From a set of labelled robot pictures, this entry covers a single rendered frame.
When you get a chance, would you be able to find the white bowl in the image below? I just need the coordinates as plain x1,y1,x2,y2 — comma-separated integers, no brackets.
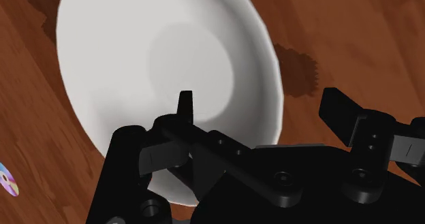
55,0,285,207

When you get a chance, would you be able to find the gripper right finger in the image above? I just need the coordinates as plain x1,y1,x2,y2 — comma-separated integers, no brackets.
318,87,425,204

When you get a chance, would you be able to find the iridescent compact disc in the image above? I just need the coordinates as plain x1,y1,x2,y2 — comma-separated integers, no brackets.
0,162,20,197

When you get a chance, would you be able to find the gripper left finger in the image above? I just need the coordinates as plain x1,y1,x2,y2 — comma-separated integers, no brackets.
85,90,304,224

